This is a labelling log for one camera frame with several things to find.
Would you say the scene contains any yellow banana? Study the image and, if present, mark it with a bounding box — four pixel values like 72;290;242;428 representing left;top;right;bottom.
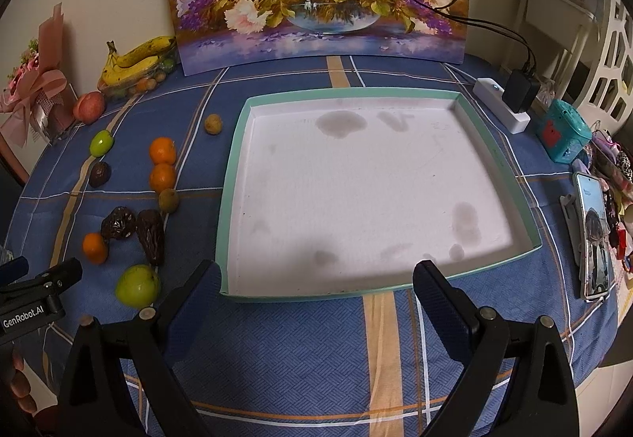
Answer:
101;55;160;86
106;36;176;68

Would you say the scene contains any left hand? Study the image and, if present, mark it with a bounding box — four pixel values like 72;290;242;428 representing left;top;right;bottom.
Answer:
1;345;38;416

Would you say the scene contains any olive green small fruit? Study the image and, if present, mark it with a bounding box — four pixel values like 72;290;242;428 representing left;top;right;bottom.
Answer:
158;188;180;214

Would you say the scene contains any large green apple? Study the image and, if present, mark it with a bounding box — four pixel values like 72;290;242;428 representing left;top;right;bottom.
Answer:
115;264;161;310

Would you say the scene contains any black power adapter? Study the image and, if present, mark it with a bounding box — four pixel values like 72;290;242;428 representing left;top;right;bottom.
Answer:
502;69;540;113

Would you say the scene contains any teal white shallow tray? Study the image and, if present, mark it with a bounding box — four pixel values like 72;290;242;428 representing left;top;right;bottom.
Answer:
216;86;542;302

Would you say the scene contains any yellow banana upper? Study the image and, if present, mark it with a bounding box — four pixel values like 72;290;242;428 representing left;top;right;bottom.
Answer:
106;36;176;68

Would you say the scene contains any teal toy box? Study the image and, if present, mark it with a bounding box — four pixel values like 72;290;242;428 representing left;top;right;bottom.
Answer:
536;99;592;165

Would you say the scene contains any white power strip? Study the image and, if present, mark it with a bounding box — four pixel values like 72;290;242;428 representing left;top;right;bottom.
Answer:
473;78;531;135

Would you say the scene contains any pink flower bouquet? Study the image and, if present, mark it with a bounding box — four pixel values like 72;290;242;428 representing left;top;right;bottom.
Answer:
1;4;75;146

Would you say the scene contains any small green apple far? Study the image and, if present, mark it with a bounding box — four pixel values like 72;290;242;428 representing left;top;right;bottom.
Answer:
89;129;114;158

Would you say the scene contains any clear glass fruit bowl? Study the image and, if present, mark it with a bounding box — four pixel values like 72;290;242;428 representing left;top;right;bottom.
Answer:
97;51;179;99

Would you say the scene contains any smartphone on stand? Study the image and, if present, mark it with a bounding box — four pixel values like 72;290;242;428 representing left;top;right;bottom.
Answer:
560;172;614;302

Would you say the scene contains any dark wrinkled date long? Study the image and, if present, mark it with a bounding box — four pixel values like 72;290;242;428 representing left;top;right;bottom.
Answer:
136;210;165;268

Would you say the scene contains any orange tangerine top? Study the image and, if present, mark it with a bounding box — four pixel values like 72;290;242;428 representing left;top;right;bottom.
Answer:
148;137;177;166

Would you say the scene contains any yellow banana lower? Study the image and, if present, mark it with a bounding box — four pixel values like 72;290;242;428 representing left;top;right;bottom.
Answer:
101;55;160;86

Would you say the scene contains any red apple front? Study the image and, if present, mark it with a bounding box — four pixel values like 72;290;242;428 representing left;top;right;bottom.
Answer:
73;91;106;125

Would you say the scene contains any brown kiwi near tray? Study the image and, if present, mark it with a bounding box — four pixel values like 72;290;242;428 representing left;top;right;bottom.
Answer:
204;113;223;136

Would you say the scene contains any orange tangerine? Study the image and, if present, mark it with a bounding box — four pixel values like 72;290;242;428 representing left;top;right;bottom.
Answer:
81;232;110;264
148;137;177;166
149;163;177;195

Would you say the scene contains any dark avocado far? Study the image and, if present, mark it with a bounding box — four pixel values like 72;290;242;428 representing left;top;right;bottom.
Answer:
88;161;112;188

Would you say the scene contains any dark wrinkled date wide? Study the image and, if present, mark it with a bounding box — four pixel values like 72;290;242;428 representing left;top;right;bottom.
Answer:
100;207;136;241

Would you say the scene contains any white lattice chair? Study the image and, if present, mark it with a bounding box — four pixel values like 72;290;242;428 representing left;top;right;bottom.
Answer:
513;0;632;133

